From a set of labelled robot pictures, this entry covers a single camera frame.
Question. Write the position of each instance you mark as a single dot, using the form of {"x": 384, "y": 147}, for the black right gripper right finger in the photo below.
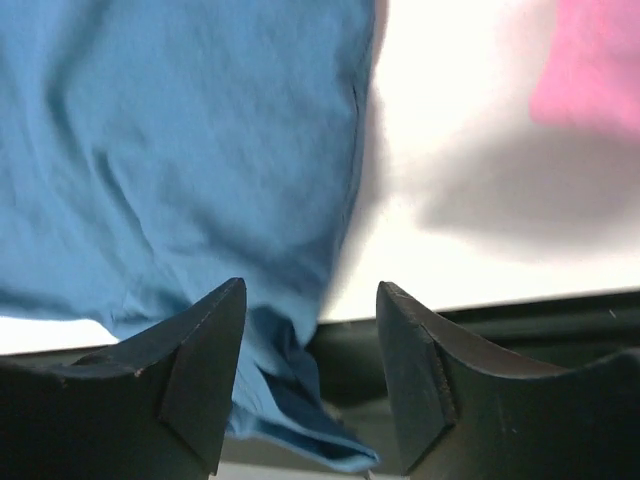
{"x": 466, "y": 408}

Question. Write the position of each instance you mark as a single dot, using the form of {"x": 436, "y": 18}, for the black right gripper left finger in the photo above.
{"x": 154, "y": 406}

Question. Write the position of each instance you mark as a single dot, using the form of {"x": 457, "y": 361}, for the dark blue t shirt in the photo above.
{"x": 151, "y": 150}

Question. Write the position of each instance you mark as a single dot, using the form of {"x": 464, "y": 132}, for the pink t shirt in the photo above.
{"x": 591, "y": 77}

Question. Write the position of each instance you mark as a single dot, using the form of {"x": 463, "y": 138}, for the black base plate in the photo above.
{"x": 567, "y": 332}

